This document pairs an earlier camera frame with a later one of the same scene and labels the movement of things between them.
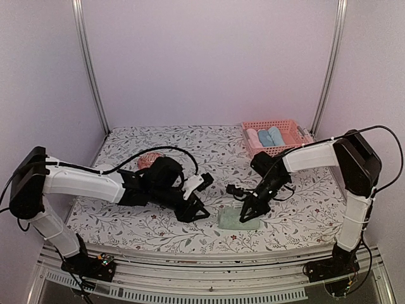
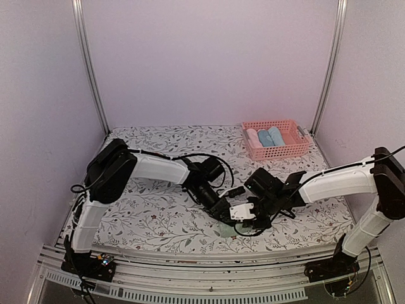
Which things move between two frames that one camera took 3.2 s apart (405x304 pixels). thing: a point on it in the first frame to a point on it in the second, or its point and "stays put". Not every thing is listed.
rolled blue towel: [265, 138] stays put
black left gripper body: [161, 197] to [212, 208]
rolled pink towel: [253, 139] stays put
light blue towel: [276, 137] stays put
